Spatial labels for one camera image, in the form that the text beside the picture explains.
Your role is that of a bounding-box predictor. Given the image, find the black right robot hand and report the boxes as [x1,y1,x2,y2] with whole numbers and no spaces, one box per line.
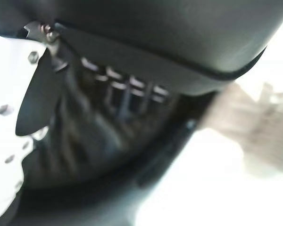
[0,0,283,210]

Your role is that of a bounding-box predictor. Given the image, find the white wicker basket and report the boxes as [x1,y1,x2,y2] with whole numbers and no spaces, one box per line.
[198,81,283,176]

